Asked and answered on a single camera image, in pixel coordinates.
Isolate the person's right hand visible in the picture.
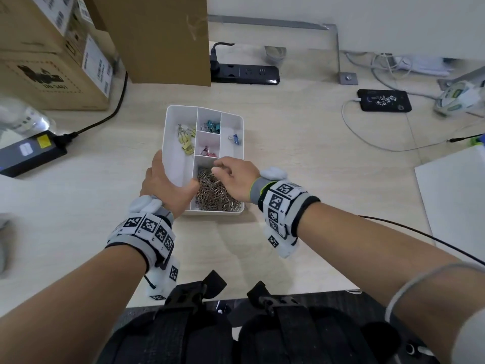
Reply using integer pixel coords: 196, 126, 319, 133
211, 156, 260, 204

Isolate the person's left hand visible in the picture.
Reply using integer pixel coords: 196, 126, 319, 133
140, 149, 201, 219

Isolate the white compartment organizer tray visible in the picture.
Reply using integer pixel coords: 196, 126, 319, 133
162, 105, 246, 215

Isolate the bunch of yellow binder clips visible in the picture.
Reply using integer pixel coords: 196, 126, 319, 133
177, 124, 197, 155

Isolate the person's left forearm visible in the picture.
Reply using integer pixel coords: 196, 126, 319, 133
0, 246, 149, 364

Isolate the person's right forearm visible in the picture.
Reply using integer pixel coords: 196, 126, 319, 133
299, 202, 485, 364

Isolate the white left wrist pod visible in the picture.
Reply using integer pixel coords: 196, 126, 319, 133
128, 195, 164, 215

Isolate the gray left wrist marker band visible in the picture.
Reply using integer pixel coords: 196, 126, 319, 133
106, 210, 177, 274

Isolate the gray wrist marker band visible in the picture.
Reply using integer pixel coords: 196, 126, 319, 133
106, 210, 177, 274
250, 177, 322, 239

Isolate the gray right wrist marker band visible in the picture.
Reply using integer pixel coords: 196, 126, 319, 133
250, 177, 322, 239

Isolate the black power strip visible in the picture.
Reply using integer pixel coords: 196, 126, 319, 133
210, 64, 281, 86

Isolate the black power plug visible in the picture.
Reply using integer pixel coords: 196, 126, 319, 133
209, 42, 235, 72

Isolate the clear tape roll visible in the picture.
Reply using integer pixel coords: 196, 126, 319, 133
264, 45, 287, 65

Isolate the black chest harness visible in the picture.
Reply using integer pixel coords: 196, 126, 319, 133
94, 269, 440, 364

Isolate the black power adapter brick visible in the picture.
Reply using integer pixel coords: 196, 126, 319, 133
0, 130, 68, 178

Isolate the flat brown cardboard sheet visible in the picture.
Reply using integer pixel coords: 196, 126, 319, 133
81, 0, 212, 87

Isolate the glass bottle with steel lid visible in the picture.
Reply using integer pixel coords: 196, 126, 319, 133
0, 96, 57, 137

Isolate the black smartphone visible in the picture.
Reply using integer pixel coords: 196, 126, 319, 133
357, 89, 413, 113

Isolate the white curved plastic device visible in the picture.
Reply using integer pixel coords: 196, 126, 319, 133
0, 214, 12, 279

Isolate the white desk divider panel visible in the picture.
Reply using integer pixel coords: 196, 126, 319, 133
206, 0, 485, 59

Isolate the white flat board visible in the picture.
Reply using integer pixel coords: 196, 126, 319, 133
415, 146, 485, 264

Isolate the green and white packet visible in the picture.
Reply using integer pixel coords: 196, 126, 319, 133
433, 81, 482, 117

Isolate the white right wrist camera block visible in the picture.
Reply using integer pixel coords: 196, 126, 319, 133
267, 223, 300, 259

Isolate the white wrist camera block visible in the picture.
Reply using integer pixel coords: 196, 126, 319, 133
145, 253, 181, 301
267, 223, 300, 259

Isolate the white left wrist camera block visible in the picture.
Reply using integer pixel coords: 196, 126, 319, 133
145, 253, 181, 301

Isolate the black adapter cable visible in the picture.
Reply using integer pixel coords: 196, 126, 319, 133
57, 71, 129, 145

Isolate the white charging cable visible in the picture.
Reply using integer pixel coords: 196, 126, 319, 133
342, 99, 452, 153

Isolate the gray metal divider bracket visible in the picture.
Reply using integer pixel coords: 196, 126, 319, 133
207, 15, 359, 86
438, 66, 485, 90

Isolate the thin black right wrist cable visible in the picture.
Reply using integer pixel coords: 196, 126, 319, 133
358, 215, 485, 266

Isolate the white cord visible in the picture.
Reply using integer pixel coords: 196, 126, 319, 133
384, 263, 485, 325

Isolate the bundle of white cables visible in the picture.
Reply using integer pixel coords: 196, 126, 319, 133
345, 52, 454, 99

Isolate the thin black cable with plug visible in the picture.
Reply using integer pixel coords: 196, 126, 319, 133
447, 134, 485, 144

